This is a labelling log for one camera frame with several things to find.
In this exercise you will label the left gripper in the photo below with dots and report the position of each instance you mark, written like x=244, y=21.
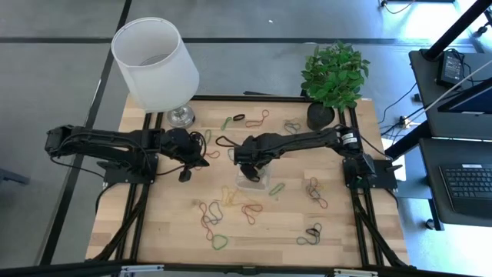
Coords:
x=178, y=144

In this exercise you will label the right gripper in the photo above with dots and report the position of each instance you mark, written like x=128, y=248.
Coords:
x=257, y=152

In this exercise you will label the green rubber band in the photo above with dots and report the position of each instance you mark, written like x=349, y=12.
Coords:
x=227, y=240
x=303, y=243
x=205, y=136
x=227, y=123
x=276, y=189

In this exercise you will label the light blue rubber band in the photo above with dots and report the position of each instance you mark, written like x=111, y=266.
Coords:
x=228, y=154

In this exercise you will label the red rubber band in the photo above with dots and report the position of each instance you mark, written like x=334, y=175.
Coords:
x=200, y=209
x=261, y=207

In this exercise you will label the grey-blue rubber band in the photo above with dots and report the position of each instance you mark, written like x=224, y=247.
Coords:
x=221, y=215

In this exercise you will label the orange-red rubber band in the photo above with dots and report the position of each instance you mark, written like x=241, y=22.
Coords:
x=263, y=120

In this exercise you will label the black rubber band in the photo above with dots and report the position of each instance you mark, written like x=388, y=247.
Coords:
x=243, y=116
x=312, y=231

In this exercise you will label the grey rubber band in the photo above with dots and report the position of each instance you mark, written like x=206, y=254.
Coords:
x=292, y=125

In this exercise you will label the colourful rubber bands bundle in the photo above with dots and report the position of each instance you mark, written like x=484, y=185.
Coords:
x=324, y=204

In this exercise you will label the dark blue rubber band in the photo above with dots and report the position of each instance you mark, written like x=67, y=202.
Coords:
x=320, y=229

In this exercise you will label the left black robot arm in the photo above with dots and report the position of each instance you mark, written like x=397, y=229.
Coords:
x=104, y=140

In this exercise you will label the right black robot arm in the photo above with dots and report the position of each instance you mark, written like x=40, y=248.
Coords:
x=307, y=138

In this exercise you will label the clear plastic bin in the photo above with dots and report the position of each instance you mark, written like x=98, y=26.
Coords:
x=263, y=184

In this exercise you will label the table lamp white shade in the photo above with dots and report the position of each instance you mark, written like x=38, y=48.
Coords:
x=153, y=77

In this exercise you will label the green potted plant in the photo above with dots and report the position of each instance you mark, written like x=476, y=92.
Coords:
x=334, y=77

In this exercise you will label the black desk leg beam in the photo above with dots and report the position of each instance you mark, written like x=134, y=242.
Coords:
x=407, y=140

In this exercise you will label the white power strip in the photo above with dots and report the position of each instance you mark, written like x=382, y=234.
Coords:
x=405, y=122

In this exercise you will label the black caster wheel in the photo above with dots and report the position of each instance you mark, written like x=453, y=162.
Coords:
x=430, y=225

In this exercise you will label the black keyboard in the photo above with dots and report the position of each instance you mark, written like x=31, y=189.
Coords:
x=469, y=188

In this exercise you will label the black power adapter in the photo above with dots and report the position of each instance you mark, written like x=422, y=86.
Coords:
x=449, y=69

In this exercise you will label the dark laptop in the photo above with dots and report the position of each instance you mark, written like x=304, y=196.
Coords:
x=473, y=102

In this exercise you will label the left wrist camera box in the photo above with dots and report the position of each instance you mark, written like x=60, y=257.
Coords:
x=185, y=175

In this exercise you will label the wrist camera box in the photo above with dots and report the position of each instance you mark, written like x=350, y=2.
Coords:
x=239, y=154
x=185, y=175

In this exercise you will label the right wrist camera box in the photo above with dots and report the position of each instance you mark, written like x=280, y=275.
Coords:
x=239, y=154

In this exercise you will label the black aluminium frame rail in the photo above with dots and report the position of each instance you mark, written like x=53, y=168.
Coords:
x=158, y=119
x=269, y=97
x=148, y=119
x=359, y=231
x=374, y=238
x=230, y=268

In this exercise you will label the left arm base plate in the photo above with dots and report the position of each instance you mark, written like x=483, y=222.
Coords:
x=127, y=175

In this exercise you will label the black diagonal frame brace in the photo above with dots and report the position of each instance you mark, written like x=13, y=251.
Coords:
x=392, y=254
x=115, y=238

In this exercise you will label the silver frame bracket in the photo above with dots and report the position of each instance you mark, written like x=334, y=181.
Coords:
x=142, y=269
x=355, y=273

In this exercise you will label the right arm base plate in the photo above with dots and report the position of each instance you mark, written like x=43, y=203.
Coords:
x=384, y=175

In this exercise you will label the black post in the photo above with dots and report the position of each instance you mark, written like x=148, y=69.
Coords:
x=457, y=29

